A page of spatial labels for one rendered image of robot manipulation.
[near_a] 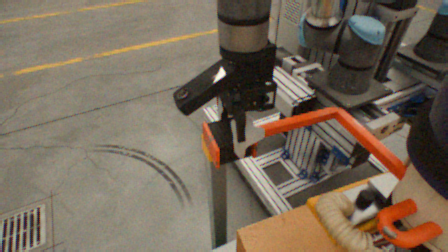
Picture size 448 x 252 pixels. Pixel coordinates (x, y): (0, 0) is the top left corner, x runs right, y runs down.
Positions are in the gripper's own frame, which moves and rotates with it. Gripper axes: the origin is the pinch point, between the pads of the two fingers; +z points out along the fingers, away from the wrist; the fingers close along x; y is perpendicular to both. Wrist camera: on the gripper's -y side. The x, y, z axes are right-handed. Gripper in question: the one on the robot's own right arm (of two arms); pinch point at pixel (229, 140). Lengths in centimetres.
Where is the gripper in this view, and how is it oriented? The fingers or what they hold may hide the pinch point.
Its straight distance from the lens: 54.8
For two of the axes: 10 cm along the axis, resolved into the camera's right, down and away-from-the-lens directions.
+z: 0.0, 7.4, 6.7
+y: 9.3, -2.4, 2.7
